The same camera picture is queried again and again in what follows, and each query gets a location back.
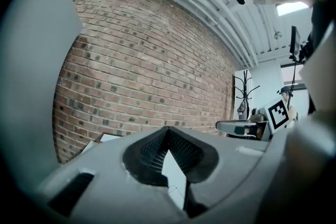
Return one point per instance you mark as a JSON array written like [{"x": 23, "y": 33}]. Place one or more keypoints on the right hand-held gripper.
[{"x": 278, "y": 115}]

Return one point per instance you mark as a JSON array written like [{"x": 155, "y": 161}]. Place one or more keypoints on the small white ceiling fixture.
[{"x": 277, "y": 34}]

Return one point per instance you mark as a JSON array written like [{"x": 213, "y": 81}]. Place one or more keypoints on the grey hanging bag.
[{"x": 242, "y": 107}]

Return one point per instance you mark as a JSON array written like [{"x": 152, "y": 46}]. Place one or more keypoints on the black coat rack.
[{"x": 245, "y": 86}]

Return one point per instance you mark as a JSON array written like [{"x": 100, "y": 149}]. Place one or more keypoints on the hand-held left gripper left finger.
[{"x": 105, "y": 181}]

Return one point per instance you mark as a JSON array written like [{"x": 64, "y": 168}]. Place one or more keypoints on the ceiling light panel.
[{"x": 294, "y": 9}]

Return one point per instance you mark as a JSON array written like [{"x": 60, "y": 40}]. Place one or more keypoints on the brown box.
[{"x": 107, "y": 137}]

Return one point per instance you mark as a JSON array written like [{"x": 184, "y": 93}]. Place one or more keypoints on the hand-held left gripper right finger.
[{"x": 231, "y": 160}]

